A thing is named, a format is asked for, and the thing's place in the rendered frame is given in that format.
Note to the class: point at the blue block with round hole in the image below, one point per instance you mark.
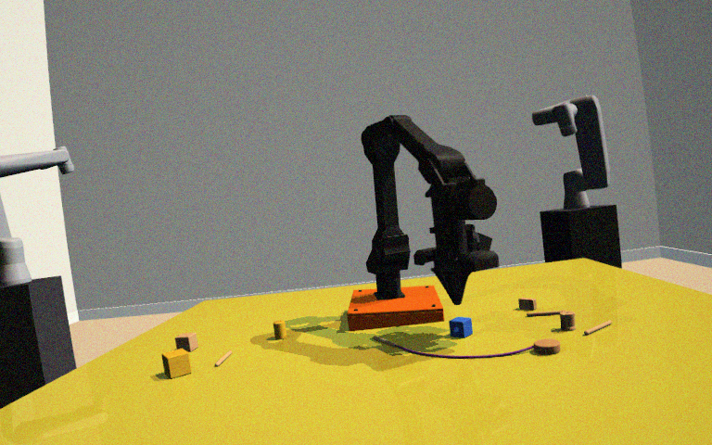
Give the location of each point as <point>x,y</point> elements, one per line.
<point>461,327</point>

